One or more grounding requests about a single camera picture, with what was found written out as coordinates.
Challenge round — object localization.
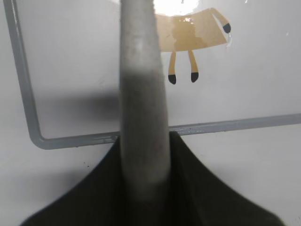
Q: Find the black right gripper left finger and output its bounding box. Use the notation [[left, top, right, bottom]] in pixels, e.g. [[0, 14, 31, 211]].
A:
[[22, 138, 141, 226]]

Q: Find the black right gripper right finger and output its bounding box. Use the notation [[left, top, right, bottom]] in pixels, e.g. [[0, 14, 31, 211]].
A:
[[150, 132, 284, 226]]

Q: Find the knife with white speckled handle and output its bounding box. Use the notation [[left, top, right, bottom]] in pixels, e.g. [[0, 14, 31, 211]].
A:
[[119, 0, 170, 201]]

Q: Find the white cutting board grey rim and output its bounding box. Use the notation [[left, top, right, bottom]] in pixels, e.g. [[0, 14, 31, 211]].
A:
[[3, 0, 301, 149]]

